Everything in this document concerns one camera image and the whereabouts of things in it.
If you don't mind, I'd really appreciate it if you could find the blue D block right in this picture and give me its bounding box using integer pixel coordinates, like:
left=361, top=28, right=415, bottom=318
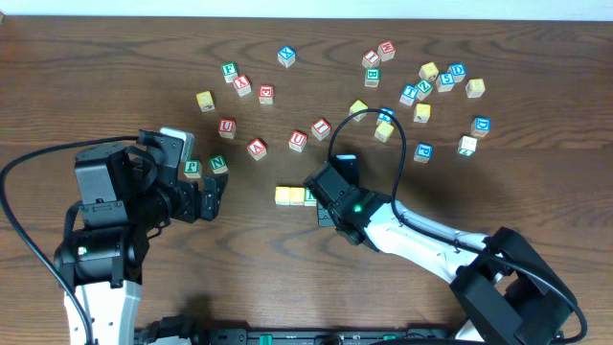
left=470, top=117, right=491, bottom=138

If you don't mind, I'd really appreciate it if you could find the red M block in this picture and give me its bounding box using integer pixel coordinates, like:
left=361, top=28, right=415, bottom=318
left=377, top=40, right=397, bottom=62

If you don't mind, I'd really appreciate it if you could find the red A block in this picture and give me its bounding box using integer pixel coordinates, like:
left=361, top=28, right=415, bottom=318
left=247, top=138, right=267, bottom=161

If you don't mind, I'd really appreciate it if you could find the blue T block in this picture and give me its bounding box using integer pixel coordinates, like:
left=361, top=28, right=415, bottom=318
left=399, top=84, right=418, bottom=106

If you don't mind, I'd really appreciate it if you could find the yellow acorn block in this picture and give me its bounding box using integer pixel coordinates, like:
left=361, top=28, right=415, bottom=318
left=195, top=91, right=215, bottom=112

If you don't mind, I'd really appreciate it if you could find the blue D block far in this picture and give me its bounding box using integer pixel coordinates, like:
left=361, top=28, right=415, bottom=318
left=447, top=63, right=466, bottom=83

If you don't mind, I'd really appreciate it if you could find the yellow pineapple block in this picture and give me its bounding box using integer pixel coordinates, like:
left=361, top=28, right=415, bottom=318
left=349, top=100, right=368, bottom=122

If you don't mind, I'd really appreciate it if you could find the blue 5 block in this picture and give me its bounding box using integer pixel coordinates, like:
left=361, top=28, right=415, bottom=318
left=436, top=73, right=455, bottom=92

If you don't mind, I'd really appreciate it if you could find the red u block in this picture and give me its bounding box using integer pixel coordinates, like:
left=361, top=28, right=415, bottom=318
left=288, top=130, right=307, bottom=152
left=218, top=119, right=237, bottom=139

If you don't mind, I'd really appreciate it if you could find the blue X block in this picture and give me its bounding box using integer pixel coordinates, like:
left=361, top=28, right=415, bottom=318
left=277, top=46, right=296, bottom=68

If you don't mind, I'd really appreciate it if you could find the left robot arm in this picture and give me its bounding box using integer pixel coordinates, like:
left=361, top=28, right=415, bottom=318
left=54, top=144, right=228, bottom=344

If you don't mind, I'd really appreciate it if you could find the green N block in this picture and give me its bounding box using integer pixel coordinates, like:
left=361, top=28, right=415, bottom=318
left=209, top=154, right=228, bottom=174

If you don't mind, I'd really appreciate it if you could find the yellow far block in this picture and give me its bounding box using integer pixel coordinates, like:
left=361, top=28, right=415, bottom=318
left=419, top=61, right=439, bottom=81

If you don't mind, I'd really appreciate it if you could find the yellow C block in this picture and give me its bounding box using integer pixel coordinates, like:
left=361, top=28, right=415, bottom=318
left=275, top=186, right=291, bottom=205

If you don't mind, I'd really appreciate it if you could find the red U block right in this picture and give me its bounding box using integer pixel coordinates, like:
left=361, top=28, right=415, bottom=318
left=288, top=130, right=307, bottom=152

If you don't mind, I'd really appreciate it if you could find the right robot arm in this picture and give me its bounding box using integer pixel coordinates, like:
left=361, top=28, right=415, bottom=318
left=304, top=164, right=577, bottom=344

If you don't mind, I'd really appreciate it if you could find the red I block far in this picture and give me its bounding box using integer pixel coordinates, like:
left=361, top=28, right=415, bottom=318
left=362, top=50, right=380, bottom=69

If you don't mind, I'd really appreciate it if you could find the green 7 block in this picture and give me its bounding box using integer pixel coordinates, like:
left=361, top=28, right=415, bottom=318
left=457, top=136, right=478, bottom=156

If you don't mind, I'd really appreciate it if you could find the yellow hammer block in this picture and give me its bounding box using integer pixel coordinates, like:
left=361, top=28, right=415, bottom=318
left=414, top=103, right=431, bottom=124

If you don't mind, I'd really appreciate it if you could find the green J block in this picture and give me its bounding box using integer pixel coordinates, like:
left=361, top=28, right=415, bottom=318
left=183, top=160, right=202, bottom=179

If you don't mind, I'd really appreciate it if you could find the red U block left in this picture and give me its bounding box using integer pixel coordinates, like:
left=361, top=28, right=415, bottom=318
left=218, top=119, right=237, bottom=139

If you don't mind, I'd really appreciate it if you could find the blue P block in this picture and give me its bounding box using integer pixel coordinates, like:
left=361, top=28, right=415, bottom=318
left=414, top=143, right=433, bottom=163

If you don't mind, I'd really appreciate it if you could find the yellow 8 block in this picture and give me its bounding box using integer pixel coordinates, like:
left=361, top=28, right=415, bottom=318
left=465, top=79, right=486, bottom=99

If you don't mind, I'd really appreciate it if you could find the red E block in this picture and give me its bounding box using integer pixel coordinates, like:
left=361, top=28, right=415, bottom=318
left=259, top=84, right=274, bottom=104

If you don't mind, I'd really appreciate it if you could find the green B block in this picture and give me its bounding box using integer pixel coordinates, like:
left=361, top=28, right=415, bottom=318
left=364, top=68, right=381, bottom=87

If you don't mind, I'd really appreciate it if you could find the red Y block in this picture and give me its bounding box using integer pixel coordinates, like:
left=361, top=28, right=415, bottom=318
left=232, top=75, right=252, bottom=97

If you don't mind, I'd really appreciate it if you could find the yellow S block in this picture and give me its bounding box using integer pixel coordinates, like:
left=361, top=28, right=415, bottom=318
left=375, top=122, right=395, bottom=143

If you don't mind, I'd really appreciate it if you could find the red i block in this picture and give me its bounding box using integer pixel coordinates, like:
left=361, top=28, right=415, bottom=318
left=311, top=118, right=331, bottom=141
left=362, top=50, right=380, bottom=69

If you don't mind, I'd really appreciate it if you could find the blue d block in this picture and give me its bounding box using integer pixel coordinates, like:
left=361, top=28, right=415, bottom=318
left=470, top=117, right=491, bottom=138
left=447, top=63, right=466, bottom=83

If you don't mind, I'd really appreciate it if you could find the green Z block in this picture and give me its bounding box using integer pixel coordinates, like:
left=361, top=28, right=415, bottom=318
left=415, top=80, right=434, bottom=101

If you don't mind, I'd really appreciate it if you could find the green F block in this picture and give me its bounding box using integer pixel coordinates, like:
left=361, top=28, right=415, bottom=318
left=221, top=62, right=238, bottom=83

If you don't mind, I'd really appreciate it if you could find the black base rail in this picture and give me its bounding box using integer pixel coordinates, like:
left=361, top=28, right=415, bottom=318
left=134, top=315, right=484, bottom=345

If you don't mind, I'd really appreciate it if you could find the blue 2 block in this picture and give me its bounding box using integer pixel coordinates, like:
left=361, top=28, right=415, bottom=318
left=376, top=107, right=395, bottom=125

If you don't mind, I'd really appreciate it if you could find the yellow O block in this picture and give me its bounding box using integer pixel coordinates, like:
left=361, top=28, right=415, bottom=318
left=289, top=187, right=306, bottom=205

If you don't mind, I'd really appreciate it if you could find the green R block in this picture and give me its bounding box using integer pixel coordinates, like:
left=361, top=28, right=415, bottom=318
left=304, top=188, right=318, bottom=206

